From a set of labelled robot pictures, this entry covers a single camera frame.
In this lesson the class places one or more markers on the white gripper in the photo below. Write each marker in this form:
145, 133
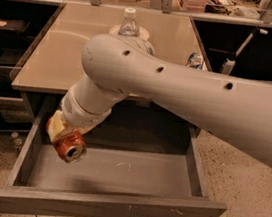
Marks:
82, 113

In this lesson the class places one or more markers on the red coke can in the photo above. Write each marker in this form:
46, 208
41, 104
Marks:
71, 147

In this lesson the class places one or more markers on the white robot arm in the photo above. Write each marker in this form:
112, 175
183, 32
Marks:
238, 111

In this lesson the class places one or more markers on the grey cabinet with tan top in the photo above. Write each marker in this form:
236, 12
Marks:
54, 64

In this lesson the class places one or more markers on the open grey top drawer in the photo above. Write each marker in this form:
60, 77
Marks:
141, 165

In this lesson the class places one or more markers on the blue pepsi can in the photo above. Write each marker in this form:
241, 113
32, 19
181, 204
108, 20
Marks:
195, 60

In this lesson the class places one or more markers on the plastic bottle on floor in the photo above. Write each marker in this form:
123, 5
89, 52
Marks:
17, 141

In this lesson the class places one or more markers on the clear plastic water bottle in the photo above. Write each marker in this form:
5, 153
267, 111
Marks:
129, 22

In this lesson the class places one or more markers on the small white plate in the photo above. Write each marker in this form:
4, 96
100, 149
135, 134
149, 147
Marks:
142, 33

